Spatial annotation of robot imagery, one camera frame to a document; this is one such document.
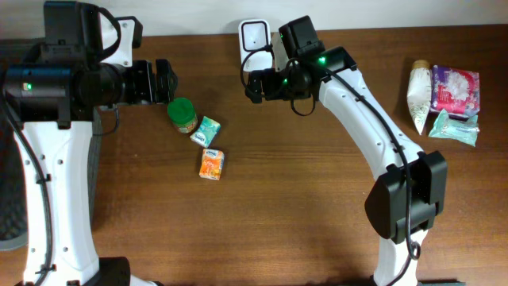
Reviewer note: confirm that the small teal tissue pack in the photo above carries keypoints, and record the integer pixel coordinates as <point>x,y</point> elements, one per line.
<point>206,132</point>

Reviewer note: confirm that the white green tube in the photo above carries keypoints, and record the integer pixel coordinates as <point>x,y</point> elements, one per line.
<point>419,93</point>

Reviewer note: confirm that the red purple tissue pack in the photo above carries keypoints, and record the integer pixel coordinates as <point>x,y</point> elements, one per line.
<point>456,91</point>

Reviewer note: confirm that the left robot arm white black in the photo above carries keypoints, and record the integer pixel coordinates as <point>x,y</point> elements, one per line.
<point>51,99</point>

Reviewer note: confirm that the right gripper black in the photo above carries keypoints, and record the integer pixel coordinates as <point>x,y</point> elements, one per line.
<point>262,85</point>

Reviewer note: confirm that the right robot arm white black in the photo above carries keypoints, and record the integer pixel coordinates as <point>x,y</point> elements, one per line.
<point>409,189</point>

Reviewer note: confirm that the orange tissue pack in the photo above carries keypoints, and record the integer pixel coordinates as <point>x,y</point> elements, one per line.
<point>211,164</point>

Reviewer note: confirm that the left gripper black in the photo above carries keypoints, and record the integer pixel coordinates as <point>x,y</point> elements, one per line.
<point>147,82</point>

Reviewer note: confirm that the teal wipes packet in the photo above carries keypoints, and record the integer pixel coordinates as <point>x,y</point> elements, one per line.
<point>446,127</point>

